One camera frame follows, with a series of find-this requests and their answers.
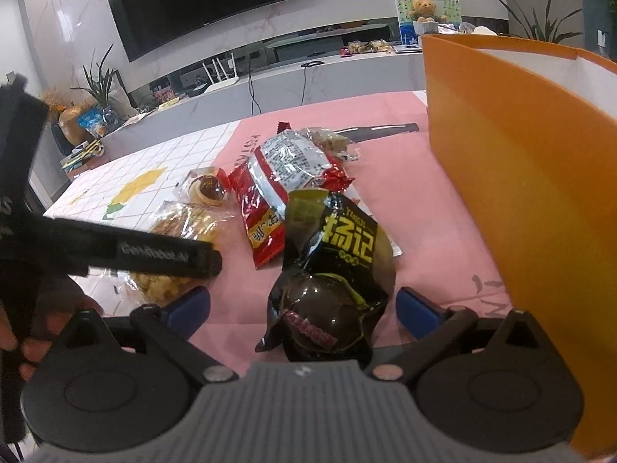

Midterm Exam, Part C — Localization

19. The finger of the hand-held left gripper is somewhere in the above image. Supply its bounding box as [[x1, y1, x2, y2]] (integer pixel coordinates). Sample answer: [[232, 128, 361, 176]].
[[189, 243, 223, 281]]

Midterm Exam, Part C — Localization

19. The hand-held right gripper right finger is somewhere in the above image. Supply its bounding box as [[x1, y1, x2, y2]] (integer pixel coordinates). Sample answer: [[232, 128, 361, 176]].
[[369, 287, 550, 387]]

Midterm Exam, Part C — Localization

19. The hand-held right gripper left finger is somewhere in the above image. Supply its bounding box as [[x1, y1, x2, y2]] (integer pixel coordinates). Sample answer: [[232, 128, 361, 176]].
[[62, 286, 239, 387]]

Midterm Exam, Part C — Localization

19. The clear crispy snack packet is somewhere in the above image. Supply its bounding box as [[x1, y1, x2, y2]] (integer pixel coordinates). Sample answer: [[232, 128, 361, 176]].
[[128, 201, 233, 306]]

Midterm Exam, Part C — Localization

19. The black snack packet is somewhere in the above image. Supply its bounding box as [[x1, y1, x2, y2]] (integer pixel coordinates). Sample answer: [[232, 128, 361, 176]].
[[255, 189, 403, 363]]

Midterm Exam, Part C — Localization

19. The clear nut snack packet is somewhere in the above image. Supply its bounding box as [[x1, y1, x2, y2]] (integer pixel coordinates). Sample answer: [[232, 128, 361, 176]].
[[298, 126, 361, 162]]

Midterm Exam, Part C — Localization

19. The orange cardboard box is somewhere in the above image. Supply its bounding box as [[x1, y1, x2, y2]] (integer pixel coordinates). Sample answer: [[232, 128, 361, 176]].
[[421, 34, 617, 461]]

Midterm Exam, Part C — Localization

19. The person's left hand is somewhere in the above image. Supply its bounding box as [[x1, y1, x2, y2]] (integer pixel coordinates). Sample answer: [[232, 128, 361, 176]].
[[0, 276, 103, 381]]

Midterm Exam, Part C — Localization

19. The round pastry packet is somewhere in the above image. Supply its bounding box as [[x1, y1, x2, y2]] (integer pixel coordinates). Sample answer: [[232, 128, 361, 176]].
[[174, 166, 231, 209]]

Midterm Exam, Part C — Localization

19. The red snack packet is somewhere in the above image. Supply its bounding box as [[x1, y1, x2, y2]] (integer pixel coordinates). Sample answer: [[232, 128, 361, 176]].
[[226, 130, 356, 271]]

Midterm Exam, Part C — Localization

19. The checkered tablecloth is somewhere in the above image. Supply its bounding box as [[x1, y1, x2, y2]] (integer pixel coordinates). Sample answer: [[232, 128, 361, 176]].
[[42, 89, 430, 312]]

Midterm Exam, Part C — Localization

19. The pink printed table mat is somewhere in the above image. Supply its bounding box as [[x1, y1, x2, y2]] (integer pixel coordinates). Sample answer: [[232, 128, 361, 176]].
[[193, 89, 514, 377]]

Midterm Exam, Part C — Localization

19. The brown round vase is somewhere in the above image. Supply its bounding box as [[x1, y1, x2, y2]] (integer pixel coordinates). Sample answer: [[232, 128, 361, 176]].
[[57, 105, 96, 146]]

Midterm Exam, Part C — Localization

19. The blue snack bag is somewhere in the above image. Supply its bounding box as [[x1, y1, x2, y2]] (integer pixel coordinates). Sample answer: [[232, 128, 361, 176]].
[[78, 107, 105, 137]]

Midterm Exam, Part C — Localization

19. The dried flower bunch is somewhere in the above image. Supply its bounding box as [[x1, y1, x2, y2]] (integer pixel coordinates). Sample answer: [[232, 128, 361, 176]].
[[40, 87, 74, 113]]

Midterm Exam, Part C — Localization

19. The long-leaf potted plant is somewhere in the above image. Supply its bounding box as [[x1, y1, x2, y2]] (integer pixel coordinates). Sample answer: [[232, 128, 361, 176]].
[[71, 42, 122, 122]]

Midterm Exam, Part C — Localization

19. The white router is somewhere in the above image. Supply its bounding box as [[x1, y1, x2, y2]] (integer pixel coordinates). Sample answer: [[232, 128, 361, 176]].
[[201, 54, 242, 93]]

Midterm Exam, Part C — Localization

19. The grey TV console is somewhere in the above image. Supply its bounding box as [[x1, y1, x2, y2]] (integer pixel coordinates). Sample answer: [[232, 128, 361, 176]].
[[99, 22, 430, 160]]

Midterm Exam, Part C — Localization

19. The black television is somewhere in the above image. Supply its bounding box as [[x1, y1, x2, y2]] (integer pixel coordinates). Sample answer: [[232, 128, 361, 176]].
[[102, 0, 313, 63]]

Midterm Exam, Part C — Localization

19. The pile of small snack packets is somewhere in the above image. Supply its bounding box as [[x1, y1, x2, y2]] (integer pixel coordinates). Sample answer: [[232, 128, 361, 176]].
[[339, 39, 394, 57]]

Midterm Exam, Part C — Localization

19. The teddy bear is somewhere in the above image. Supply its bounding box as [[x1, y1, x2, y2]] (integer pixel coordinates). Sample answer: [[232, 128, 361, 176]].
[[408, 0, 441, 24]]

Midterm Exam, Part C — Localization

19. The long-leaf plant black pot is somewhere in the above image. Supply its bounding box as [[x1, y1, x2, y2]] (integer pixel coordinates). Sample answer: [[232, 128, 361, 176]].
[[494, 0, 585, 45]]

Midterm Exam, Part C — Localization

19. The black cable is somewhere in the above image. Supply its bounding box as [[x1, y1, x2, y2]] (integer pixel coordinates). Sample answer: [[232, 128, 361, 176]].
[[247, 74, 262, 117], [301, 59, 325, 108]]

